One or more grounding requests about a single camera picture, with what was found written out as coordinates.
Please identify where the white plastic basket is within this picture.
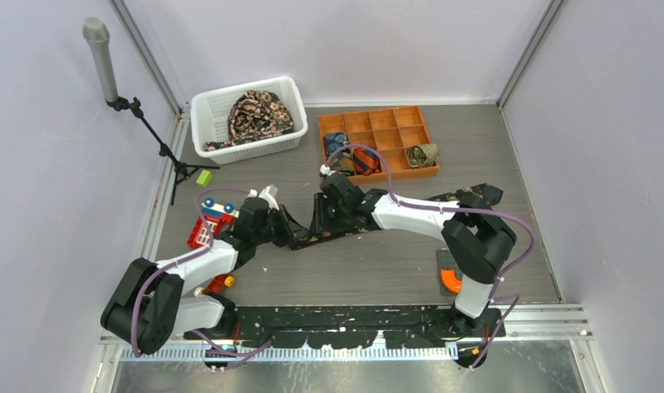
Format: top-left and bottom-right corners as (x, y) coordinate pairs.
(190, 76), (308, 165)

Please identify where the grey microphone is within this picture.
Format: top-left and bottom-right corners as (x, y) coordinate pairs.
(82, 17), (119, 105)

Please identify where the pile of floral ties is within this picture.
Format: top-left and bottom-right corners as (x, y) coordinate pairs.
(203, 90), (295, 151)

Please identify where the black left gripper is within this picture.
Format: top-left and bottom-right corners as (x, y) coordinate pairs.
(253, 204), (309, 248)

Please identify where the small red toy car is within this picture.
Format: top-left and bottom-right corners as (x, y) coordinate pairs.
(193, 273), (235, 297)

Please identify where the navy floral rolled tie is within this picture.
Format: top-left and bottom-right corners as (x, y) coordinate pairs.
(327, 149), (355, 176)

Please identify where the orange wooden divided tray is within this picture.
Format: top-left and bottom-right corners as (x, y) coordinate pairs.
(318, 106), (440, 181)

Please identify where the black microphone tripod stand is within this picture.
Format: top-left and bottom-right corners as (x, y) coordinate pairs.
(106, 97), (220, 205)

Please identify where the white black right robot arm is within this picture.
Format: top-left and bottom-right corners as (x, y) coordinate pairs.
(320, 172), (517, 337)

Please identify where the teal navy rolled tie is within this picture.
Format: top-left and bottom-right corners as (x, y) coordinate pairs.
(323, 133), (349, 157)

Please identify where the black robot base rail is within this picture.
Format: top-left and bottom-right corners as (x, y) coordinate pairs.
(185, 303), (506, 351)

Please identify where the grey studded baseplate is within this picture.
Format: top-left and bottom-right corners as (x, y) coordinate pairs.
(436, 248), (463, 296)

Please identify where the orange curved toy piece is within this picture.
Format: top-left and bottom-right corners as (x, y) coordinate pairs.
(439, 269), (462, 294)

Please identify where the black gold floral tie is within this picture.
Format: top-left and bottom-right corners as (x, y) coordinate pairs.
(304, 183), (504, 248)

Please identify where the green patterned rolled tie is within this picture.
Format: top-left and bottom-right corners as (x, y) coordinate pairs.
(407, 143), (440, 169)

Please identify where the red white toy block truck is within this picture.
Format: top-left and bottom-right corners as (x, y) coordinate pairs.
(187, 197), (239, 249)

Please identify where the green toy block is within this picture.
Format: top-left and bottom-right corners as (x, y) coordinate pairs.
(196, 169), (213, 188)

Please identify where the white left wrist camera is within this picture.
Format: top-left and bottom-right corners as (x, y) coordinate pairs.
(258, 185), (280, 210)

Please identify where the orange navy striped rolled tie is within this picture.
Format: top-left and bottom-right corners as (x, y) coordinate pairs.
(352, 147), (382, 176)

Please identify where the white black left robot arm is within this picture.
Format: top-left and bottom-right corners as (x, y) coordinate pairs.
(100, 197), (309, 356)

